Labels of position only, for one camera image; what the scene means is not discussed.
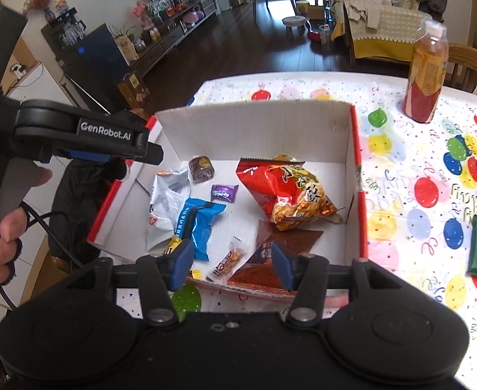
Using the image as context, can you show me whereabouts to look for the yellow triangular snack packet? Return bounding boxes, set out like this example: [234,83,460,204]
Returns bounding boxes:
[163,236,204,280]

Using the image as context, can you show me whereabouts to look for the clear red candy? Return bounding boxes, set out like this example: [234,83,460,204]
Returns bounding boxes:
[207,237,247,283]

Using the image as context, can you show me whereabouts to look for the white snack packet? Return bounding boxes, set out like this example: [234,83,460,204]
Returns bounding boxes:
[146,168,191,250]

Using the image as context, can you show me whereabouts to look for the red orange chips bag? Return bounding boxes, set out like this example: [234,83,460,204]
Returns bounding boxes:
[236,158,343,231]

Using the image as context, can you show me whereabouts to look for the person's left hand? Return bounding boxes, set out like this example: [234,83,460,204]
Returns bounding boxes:
[0,160,53,284]

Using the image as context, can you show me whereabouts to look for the dark red snack packet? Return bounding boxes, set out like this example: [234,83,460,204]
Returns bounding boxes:
[227,220,323,295]

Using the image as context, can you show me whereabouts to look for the blue snack packet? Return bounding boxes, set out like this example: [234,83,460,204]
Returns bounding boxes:
[174,198,226,262]

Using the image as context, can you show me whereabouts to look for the dark water dispenser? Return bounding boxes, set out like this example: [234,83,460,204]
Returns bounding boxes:
[41,8,130,114]

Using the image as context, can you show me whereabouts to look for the purple candy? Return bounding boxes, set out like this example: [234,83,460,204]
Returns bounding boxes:
[211,184,238,203]

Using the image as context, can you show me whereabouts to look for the brown wrapped candy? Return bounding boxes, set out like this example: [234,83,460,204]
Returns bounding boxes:
[188,156,215,183]

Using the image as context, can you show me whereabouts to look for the red and white cardboard box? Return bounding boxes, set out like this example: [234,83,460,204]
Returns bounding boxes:
[86,98,370,300]

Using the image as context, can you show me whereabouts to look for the red drink bottle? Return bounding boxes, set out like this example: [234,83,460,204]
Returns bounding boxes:
[402,19,449,123]

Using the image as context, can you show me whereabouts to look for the long tv cabinet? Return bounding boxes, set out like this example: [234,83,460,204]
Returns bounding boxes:
[130,0,217,77]

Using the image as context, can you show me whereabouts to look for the small round stool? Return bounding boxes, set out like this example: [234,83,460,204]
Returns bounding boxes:
[282,15,307,36]

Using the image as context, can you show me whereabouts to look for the sofa with cream cover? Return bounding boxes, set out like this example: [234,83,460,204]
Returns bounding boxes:
[330,0,430,62]

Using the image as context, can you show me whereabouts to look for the wooden chair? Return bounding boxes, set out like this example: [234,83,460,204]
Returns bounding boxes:
[445,44,477,93]

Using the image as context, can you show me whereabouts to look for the black cable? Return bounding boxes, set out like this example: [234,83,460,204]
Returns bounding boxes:
[0,200,85,309]

